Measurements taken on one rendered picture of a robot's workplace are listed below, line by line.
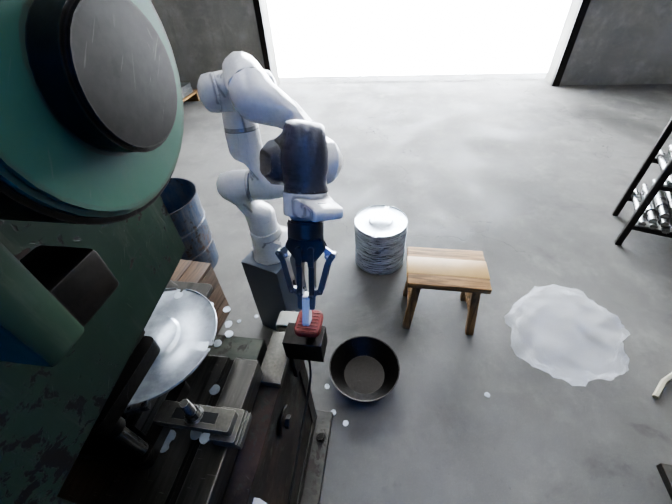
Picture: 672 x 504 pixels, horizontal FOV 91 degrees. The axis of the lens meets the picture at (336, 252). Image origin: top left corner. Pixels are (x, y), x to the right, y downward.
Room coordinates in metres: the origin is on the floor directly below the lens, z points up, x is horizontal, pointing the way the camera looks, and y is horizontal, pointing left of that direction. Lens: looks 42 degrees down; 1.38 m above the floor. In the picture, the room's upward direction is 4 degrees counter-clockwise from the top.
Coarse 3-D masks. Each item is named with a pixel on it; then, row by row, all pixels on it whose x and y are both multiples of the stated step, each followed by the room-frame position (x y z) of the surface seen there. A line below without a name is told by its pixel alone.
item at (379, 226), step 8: (368, 208) 1.56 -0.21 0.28; (376, 208) 1.56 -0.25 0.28; (384, 208) 1.55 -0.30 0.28; (392, 208) 1.55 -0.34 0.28; (368, 216) 1.49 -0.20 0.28; (376, 216) 1.47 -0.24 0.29; (384, 216) 1.47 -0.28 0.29; (392, 216) 1.47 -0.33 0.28; (400, 216) 1.47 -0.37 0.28; (360, 224) 1.42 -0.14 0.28; (368, 224) 1.41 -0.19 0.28; (376, 224) 1.40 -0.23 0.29; (384, 224) 1.40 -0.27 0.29; (392, 224) 1.40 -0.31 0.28; (400, 224) 1.39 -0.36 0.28; (368, 232) 1.35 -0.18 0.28; (376, 232) 1.34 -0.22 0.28; (384, 232) 1.34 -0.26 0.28; (392, 232) 1.33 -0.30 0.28; (400, 232) 1.32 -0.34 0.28
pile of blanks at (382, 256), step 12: (360, 240) 1.36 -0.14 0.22; (372, 240) 1.31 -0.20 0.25; (384, 240) 1.30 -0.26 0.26; (396, 240) 1.31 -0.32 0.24; (360, 252) 1.36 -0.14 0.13; (372, 252) 1.31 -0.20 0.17; (384, 252) 1.30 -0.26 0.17; (396, 252) 1.32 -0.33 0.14; (360, 264) 1.36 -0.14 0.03; (372, 264) 1.32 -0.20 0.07; (384, 264) 1.30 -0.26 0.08; (396, 264) 1.32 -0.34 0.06
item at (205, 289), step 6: (168, 282) 0.59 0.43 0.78; (174, 282) 0.59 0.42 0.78; (180, 282) 0.59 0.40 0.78; (186, 282) 0.59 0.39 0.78; (192, 282) 0.59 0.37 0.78; (180, 288) 0.57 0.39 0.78; (186, 288) 0.57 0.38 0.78; (192, 288) 0.57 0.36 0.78; (198, 288) 0.56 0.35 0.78; (204, 288) 0.56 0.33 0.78; (210, 288) 0.56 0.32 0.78; (204, 294) 0.54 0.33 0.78
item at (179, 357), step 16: (176, 288) 0.56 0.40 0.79; (160, 304) 0.52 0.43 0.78; (176, 304) 0.52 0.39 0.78; (192, 304) 0.51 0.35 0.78; (208, 304) 0.51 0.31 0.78; (160, 320) 0.47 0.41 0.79; (176, 320) 0.47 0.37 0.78; (192, 320) 0.46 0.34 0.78; (208, 320) 0.46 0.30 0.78; (160, 336) 0.42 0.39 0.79; (176, 336) 0.42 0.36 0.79; (192, 336) 0.42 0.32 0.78; (208, 336) 0.42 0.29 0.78; (160, 352) 0.38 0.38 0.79; (176, 352) 0.39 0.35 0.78; (192, 352) 0.38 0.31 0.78; (160, 368) 0.35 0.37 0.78; (176, 368) 0.35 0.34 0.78; (192, 368) 0.35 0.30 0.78; (144, 384) 0.32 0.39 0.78; (160, 384) 0.32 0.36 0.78; (176, 384) 0.31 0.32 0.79; (144, 400) 0.28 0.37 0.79
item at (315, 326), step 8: (312, 312) 0.48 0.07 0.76; (320, 312) 0.48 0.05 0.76; (296, 320) 0.46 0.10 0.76; (312, 320) 0.46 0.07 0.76; (320, 320) 0.45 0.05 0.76; (296, 328) 0.44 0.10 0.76; (304, 328) 0.44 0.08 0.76; (312, 328) 0.43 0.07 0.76; (320, 328) 0.44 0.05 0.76; (304, 336) 0.42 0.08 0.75; (312, 336) 0.42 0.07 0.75
